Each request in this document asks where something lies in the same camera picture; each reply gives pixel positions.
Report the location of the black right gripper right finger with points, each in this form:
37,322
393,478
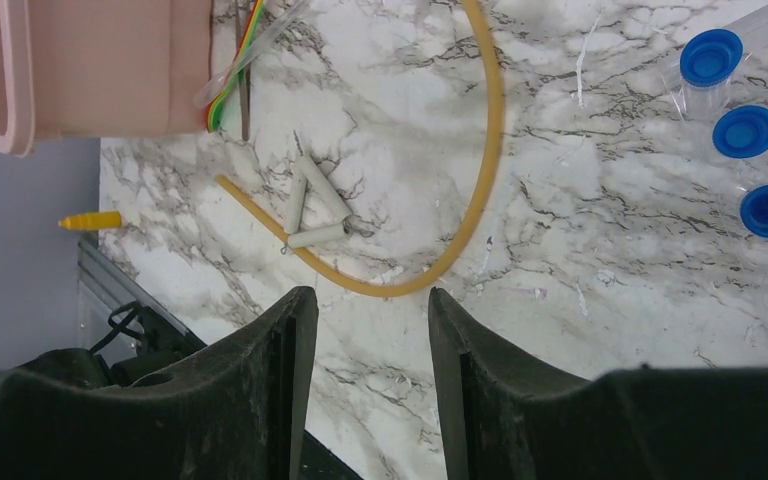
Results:
505,414

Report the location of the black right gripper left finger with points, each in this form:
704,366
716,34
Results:
236,409

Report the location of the amber rubber tubing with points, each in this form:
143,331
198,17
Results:
389,100

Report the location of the white clay pipe triangle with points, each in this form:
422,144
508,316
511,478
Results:
316,212

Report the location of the clear acrylic tube rack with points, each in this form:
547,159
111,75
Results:
730,184

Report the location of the yellow plastic tip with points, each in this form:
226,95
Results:
92,221

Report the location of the pink plastic bin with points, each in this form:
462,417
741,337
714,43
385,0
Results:
101,69

